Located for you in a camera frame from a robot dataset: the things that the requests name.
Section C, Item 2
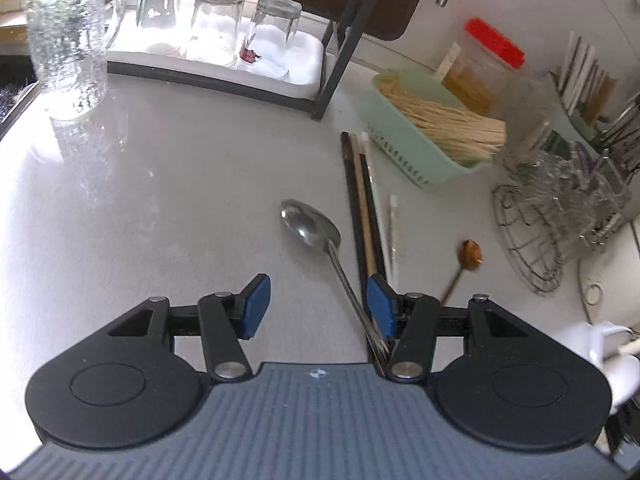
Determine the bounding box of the black sink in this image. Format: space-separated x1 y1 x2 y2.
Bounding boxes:
0 40 41 126

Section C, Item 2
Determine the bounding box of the textured glass pitcher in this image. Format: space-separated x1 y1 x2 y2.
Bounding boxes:
22 0 128 121

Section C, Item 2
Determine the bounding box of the gold metal spoon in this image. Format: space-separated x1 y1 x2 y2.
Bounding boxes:
439 239 484 306

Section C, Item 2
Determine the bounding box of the purple cup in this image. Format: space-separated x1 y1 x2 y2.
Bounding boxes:
565 140 596 171

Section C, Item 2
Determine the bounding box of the clear tall glass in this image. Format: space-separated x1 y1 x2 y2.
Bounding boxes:
502 77 556 161

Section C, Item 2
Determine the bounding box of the silver metal spoon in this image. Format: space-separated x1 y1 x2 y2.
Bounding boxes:
280 199 391 366

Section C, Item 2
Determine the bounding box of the bunch of slim cooking utensils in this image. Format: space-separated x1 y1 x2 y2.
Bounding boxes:
595 100 640 176

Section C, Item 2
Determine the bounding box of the wooden chopstick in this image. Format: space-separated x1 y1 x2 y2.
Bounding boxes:
349 133 381 281

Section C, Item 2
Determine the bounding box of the black metal rack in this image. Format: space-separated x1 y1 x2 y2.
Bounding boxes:
107 0 396 122

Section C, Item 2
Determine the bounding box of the white tray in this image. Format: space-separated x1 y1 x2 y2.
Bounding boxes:
107 0 326 101

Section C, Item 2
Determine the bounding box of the green plastic basket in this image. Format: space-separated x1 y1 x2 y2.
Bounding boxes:
371 71 501 191

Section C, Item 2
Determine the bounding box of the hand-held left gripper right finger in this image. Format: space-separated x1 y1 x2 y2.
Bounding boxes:
366 274 531 382

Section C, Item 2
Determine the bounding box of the clear drinking glass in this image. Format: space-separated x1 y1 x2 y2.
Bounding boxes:
186 0 246 67
236 0 303 81
136 0 182 56

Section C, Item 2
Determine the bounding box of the green utensil drainer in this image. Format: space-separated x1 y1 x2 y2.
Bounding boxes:
550 72 640 146

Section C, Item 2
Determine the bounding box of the crystal stemmed glass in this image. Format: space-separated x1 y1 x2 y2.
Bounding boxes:
505 150 556 211
545 155 596 231
585 160 632 251

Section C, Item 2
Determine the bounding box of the red lid plastic jar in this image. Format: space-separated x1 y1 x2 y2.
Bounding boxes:
442 17 526 116

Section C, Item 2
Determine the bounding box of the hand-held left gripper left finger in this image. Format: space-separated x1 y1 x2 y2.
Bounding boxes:
107 274 272 381

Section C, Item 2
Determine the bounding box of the white ceramic mug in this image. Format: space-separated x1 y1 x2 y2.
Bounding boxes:
554 320 640 416

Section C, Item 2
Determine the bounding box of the wire glass rack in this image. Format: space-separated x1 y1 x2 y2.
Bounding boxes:
491 182 631 295

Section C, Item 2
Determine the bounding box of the white chopstick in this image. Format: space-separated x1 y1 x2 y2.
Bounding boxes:
387 195 399 281

